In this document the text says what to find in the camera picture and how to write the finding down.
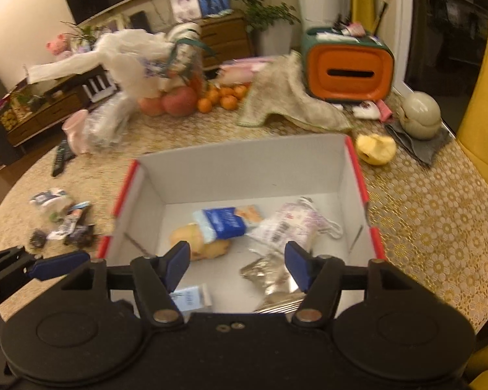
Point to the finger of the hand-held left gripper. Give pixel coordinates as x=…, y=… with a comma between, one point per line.
x=6, y=258
x=59, y=265

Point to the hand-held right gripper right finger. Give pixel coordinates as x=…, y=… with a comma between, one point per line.
x=299, y=265

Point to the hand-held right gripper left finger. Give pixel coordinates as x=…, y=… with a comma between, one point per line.
x=177, y=263

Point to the silver foil packet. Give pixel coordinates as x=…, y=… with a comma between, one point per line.
x=268, y=278

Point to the light blue carton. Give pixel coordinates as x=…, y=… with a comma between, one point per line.
x=191, y=298

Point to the yellow pig toy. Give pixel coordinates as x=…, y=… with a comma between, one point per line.
x=215, y=248

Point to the white printed packet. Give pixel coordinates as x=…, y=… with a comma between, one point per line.
x=284, y=225

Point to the blue snack packet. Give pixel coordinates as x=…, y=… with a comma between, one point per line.
x=223, y=222

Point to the red cardboard box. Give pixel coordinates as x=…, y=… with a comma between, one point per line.
x=244, y=170

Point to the gold lace-covered desktop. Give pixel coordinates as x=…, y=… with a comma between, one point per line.
x=423, y=219

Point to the dark crumpled packet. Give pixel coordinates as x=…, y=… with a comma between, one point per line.
x=36, y=239

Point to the black glossy packet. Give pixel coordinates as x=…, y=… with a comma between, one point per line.
x=81, y=235

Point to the white and black snack packet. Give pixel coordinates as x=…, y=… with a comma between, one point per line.
x=74, y=216

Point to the white and blue plastic bag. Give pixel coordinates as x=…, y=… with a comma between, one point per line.
x=51, y=201

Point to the black remote control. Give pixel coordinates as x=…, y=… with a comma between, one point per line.
x=63, y=157

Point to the pink mug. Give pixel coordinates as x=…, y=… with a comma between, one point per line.
x=76, y=130

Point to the cut yellow apple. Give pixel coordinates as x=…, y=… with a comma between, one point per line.
x=376, y=149

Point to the clear plastic bag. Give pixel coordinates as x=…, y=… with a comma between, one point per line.
x=105, y=124

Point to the red apple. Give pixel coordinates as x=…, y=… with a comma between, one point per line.
x=181, y=100
x=152, y=106

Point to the beige cloth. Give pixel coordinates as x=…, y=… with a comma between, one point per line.
x=284, y=97

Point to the small white packet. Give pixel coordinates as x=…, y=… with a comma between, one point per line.
x=366, y=109

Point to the pile of tangerines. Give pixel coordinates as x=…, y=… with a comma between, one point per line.
x=223, y=99

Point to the grey cloth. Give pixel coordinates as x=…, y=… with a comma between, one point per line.
x=427, y=148

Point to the small pink packet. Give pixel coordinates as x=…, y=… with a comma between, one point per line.
x=384, y=110

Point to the white router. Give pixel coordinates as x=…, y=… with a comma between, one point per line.
x=99, y=87

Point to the clear fruit container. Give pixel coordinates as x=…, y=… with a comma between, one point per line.
x=183, y=73

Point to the pale round teapot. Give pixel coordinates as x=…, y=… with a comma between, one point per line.
x=421, y=113

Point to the orange and green tissue box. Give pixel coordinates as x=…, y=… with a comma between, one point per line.
x=349, y=73

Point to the pink pig figure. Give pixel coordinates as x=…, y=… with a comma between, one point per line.
x=57, y=45

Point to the wooden television cabinet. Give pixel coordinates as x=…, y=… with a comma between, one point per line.
x=223, y=40

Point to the grassy potted plant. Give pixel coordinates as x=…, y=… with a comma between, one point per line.
x=83, y=32

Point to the black speaker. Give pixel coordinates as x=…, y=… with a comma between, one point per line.
x=139, y=22

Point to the large green potted plant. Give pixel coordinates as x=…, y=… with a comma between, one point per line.
x=264, y=12

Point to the white portrait photo frame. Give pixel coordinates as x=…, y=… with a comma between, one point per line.
x=185, y=6

